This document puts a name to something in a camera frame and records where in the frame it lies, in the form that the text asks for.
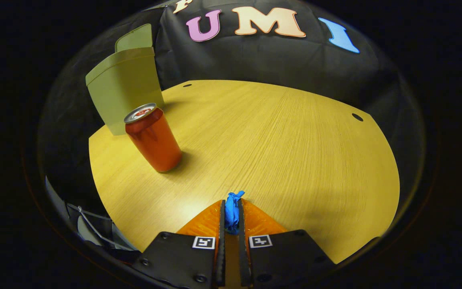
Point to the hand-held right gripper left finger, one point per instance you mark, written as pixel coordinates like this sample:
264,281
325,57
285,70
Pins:
220,257

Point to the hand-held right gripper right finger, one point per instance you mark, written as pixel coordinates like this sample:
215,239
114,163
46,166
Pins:
244,261

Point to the blue paper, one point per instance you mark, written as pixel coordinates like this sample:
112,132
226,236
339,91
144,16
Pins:
233,212

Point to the red pop can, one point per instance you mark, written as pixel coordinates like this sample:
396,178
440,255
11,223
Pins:
155,140

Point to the pale green garbage bin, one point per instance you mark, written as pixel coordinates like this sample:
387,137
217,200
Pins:
122,88

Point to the dark grey bag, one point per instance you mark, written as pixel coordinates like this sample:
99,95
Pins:
94,230

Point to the black backdrop cloth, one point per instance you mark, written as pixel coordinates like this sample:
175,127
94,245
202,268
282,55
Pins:
275,60

